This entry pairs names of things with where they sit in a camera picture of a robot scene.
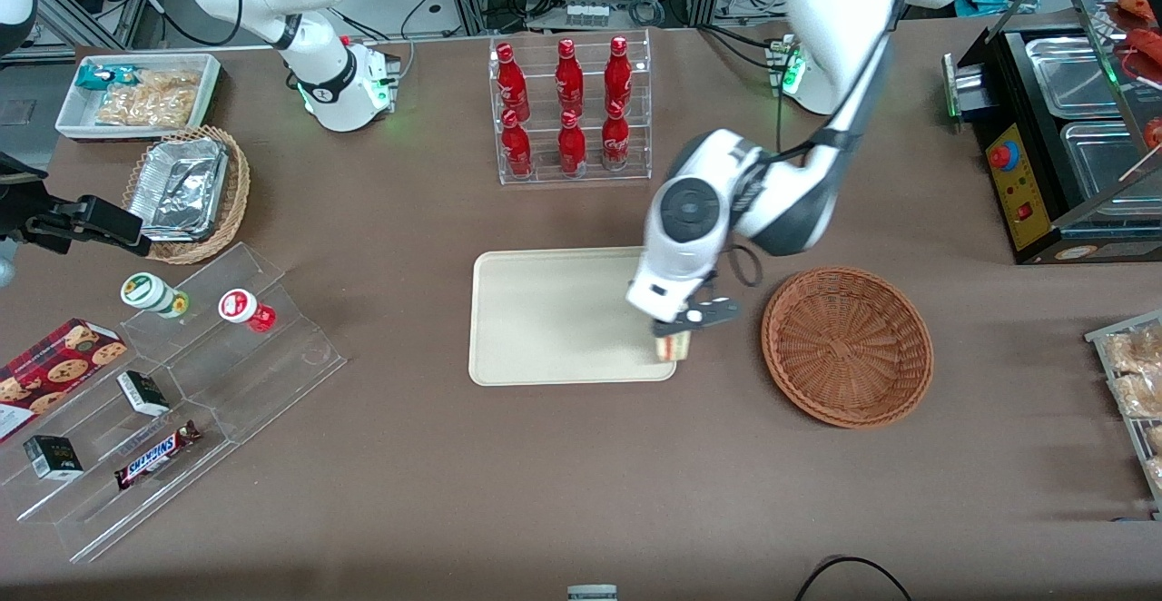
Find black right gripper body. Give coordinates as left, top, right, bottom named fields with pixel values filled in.
left=0, top=153, right=51, bottom=243

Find beige plastic tray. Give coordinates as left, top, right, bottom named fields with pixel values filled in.
left=468, top=246, right=678, bottom=388

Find light wicker basket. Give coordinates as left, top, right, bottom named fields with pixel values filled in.
left=122, top=124, right=252, bottom=266

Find round brown wicker basket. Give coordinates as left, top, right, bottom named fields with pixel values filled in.
left=761, top=265, right=935, bottom=430

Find stacked aluminium foil containers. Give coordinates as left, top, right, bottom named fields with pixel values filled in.
left=126, top=135, right=231, bottom=243

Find green lidded yogurt cup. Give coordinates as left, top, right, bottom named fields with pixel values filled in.
left=120, top=271, right=191, bottom=320

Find white rectangular snack bin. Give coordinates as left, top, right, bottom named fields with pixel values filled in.
left=54, top=53, right=224, bottom=143

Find clear bag of crackers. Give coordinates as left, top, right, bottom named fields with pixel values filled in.
left=94, top=69, right=202, bottom=128

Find clear acrylic bottle rack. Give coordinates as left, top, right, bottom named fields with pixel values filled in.
left=488, top=28, right=654, bottom=187

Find teal snack packet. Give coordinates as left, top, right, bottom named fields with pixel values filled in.
left=74, top=63, right=139, bottom=94

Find red chocolate chip cookie box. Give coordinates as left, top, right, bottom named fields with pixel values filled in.
left=0, top=317, right=129, bottom=444

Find red lidded yogurt cup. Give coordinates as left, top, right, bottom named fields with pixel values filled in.
left=217, top=288, right=278, bottom=334

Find red cola bottle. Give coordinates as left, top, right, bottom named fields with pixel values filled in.
left=556, top=111, right=588, bottom=177
left=600, top=102, right=632, bottom=172
left=604, top=35, right=634, bottom=114
left=555, top=38, right=586, bottom=117
left=496, top=43, right=532, bottom=123
left=500, top=110, right=535, bottom=179

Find small black carton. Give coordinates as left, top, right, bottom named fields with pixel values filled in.
left=115, top=369, right=172, bottom=419
left=22, top=434, right=85, bottom=481

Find clear acrylic stepped display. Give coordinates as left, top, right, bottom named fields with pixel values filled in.
left=0, top=241, right=349, bottom=566

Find Snickers chocolate bar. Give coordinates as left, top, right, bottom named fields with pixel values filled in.
left=113, top=419, right=203, bottom=492

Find black hot food display case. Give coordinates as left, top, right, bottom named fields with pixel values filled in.
left=942, top=0, right=1162, bottom=267

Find stainless steel pan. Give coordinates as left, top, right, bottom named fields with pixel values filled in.
left=1024, top=34, right=1125, bottom=120
left=1059, top=119, right=1162, bottom=222

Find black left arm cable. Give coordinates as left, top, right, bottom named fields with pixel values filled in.
left=724, top=0, right=929, bottom=291

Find black floor cable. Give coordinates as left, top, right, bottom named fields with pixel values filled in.
left=795, top=555, right=912, bottom=601

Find grey wire bread tray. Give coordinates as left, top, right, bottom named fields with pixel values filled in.
left=1084, top=310, right=1162, bottom=518

